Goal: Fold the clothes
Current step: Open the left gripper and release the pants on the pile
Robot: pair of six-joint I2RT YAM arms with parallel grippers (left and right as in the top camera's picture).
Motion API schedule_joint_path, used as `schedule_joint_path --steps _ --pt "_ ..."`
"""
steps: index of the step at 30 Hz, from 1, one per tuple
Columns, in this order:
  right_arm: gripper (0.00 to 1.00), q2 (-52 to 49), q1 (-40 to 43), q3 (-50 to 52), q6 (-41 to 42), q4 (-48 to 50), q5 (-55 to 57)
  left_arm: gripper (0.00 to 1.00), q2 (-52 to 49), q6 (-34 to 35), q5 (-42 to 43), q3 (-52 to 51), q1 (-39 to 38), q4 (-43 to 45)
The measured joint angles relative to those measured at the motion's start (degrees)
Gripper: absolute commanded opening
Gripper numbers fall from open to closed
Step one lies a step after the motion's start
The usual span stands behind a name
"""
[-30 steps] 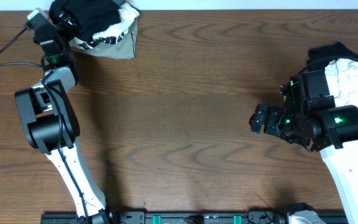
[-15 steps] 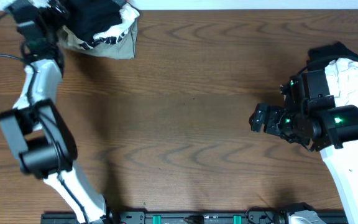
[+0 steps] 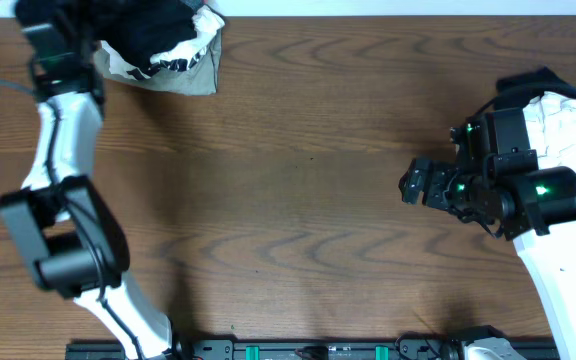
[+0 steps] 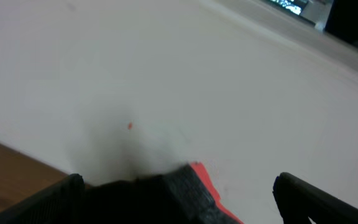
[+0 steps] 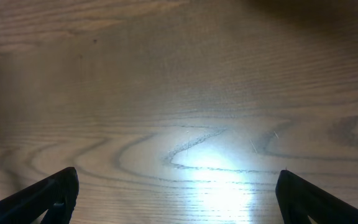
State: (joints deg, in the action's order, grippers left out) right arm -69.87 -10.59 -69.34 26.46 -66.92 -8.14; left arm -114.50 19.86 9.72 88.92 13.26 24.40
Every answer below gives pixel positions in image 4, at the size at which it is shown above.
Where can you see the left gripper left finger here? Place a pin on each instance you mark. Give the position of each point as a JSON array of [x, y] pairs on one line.
[[58, 203]]

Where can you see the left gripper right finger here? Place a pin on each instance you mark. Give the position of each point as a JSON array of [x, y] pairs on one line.
[[302, 203]]

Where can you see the black shorts red waistband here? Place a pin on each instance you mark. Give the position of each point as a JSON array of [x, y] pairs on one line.
[[186, 195]]

